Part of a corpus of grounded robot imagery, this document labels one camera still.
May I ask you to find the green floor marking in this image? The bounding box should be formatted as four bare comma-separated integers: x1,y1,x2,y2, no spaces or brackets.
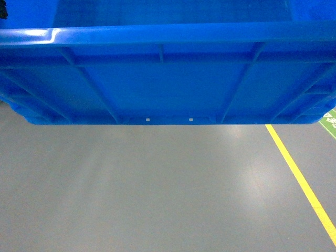
319,109,336,139

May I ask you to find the large blue plastic crate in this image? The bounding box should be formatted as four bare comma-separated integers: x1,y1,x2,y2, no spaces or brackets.
1,1,335,125

